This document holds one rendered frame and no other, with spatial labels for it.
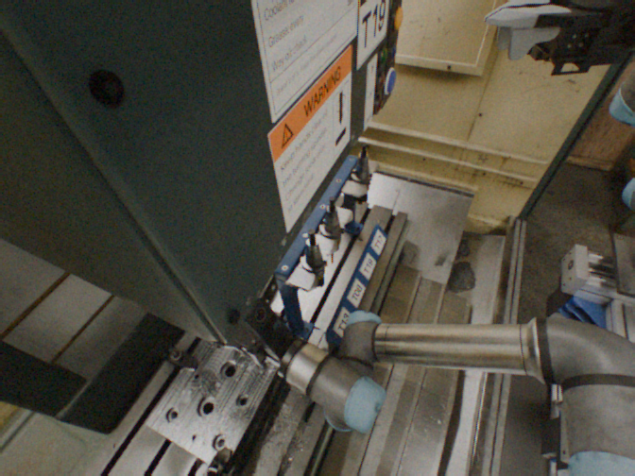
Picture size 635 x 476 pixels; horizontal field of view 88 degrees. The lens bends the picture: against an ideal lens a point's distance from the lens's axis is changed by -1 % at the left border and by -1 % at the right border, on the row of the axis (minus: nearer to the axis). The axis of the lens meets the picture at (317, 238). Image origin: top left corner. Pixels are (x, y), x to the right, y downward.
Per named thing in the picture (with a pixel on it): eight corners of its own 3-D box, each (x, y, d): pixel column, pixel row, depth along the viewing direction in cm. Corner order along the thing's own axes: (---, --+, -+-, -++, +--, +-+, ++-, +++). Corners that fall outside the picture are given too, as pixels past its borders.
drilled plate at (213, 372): (286, 361, 93) (284, 354, 89) (229, 474, 77) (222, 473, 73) (219, 329, 100) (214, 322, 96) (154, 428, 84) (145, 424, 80)
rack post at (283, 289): (315, 325, 103) (307, 273, 80) (307, 340, 100) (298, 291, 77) (286, 313, 106) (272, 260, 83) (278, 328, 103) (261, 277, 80)
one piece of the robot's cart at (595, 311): (588, 317, 109) (605, 305, 102) (590, 341, 104) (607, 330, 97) (558, 308, 111) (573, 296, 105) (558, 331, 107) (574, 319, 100)
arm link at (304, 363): (303, 388, 50) (331, 344, 54) (279, 372, 52) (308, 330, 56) (306, 399, 56) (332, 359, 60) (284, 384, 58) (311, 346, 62)
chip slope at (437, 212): (457, 232, 159) (475, 193, 138) (421, 369, 120) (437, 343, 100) (293, 185, 185) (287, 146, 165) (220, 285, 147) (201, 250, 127)
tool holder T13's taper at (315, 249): (310, 248, 81) (308, 231, 76) (326, 255, 80) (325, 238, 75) (301, 262, 79) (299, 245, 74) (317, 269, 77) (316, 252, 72)
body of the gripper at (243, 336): (236, 351, 63) (286, 387, 59) (224, 334, 57) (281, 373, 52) (261, 319, 67) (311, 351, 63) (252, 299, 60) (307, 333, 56)
